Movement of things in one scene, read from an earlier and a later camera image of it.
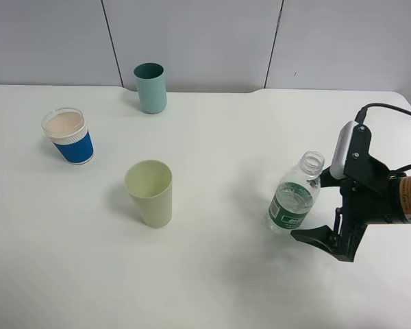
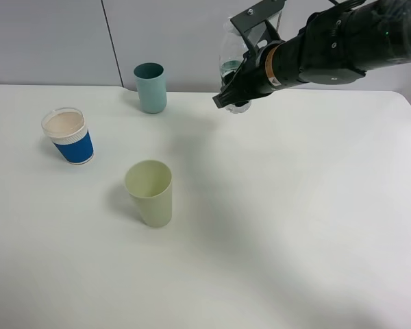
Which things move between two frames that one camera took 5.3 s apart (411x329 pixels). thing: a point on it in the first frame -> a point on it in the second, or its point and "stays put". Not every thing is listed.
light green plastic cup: (150, 183) stays put
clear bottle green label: (296, 195) -> (233, 51)
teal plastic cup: (151, 81) stays put
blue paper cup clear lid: (66, 127) stays put
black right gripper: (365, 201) -> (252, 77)
